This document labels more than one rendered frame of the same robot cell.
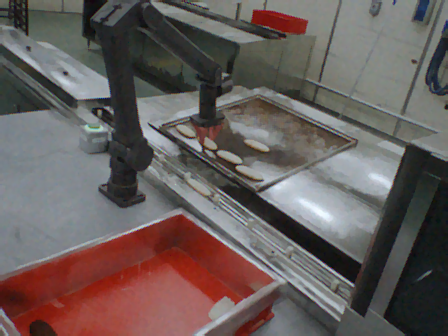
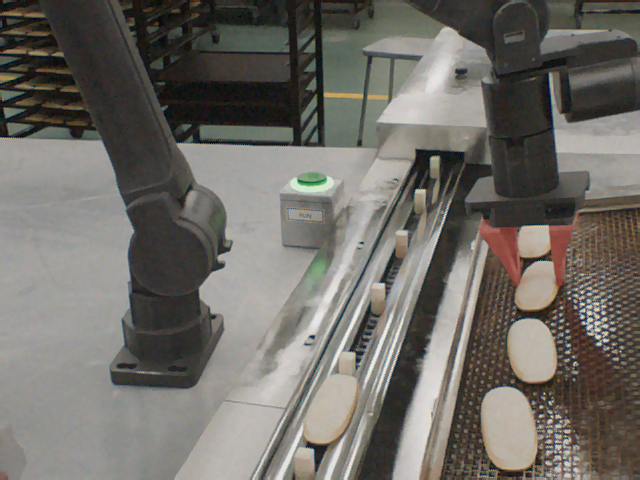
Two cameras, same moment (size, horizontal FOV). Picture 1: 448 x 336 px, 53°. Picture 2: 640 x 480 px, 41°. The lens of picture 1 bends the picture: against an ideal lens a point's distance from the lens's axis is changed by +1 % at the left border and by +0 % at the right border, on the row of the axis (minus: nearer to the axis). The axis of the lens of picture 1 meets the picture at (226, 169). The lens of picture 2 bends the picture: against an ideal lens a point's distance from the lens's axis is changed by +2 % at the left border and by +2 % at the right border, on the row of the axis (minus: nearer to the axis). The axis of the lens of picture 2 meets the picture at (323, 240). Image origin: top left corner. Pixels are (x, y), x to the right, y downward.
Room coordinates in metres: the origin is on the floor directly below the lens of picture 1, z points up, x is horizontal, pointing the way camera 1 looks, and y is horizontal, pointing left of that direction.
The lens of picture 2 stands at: (0.90, -0.46, 1.29)
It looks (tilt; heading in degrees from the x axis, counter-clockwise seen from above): 24 degrees down; 62
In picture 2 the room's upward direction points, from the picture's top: 2 degrees counter-clockwise
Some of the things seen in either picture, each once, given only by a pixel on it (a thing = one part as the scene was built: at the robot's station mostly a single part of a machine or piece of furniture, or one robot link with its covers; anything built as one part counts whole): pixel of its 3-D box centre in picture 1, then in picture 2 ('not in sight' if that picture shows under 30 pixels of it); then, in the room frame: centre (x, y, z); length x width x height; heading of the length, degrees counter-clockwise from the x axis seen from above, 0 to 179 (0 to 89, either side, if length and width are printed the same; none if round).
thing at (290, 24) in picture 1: (279, 21); not in sight; (5.10, -0.25, 0.93); 0.51 x 0.36 x 0.13; 50
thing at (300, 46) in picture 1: (269, 67); not in sight; (5.10, -0.25, 0.44); 0.70 x 0.55 x 0.87; 46
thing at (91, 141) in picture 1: (93, 142); (315, 223); (1.38, 0.45, 0.84); 0.08 x 0.08 x 0.11; 46
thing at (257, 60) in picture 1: (188, 37); not in sight; (5.50, 0.75, 0.51); 3.00 x 1.26 x 1.03; 46
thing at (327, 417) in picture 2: (198, 186); (331, 404); (1.19, 0.07, 0.86); 0.10 x 0.04 x 0.01; 46
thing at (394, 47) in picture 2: not in sight; (407, 93); (3.14, 2.85, 0.23); 0.36 x 0.36 x 0.46; 33
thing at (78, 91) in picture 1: (34, 59); (478, 52); (2.05, 0.97, 0.89); 1.25 x 0.18 x 0.09; 46
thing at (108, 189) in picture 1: (123, 182); (166, 318); (1.11, 0.28, 0.86); 0.12 x 0.09 x 0.08; 52
